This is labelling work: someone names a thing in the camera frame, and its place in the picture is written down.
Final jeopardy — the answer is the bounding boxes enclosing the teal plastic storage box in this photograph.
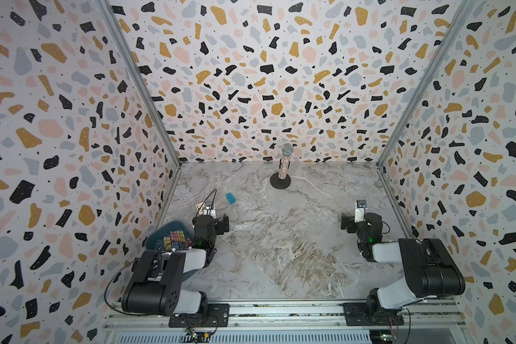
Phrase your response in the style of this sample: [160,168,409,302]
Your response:
[145,221,194,252]

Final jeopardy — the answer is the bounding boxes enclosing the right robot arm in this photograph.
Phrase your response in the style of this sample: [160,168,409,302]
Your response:
[341,209,466,317]

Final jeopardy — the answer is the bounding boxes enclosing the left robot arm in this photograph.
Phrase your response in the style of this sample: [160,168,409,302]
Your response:
[121,214,230,316]

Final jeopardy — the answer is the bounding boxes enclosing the teal rectangular block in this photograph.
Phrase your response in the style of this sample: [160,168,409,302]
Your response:
[226,193,236,204]

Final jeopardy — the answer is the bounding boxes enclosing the microphone on black stand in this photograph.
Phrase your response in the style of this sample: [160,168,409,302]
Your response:
[269,143,294,189]

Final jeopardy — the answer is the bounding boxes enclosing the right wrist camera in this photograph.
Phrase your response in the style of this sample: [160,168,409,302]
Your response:
[354,200,367,223]

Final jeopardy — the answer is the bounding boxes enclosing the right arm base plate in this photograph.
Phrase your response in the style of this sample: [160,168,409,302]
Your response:
[342,302,404,327]

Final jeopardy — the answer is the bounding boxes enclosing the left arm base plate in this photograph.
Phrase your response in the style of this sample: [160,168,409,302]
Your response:
[169,303,230,328]

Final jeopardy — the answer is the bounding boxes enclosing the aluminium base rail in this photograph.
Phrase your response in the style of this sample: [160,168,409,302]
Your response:
[101,300,474,343]

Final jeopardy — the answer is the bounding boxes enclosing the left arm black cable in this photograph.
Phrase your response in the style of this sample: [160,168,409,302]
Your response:
[103,257,156,317]

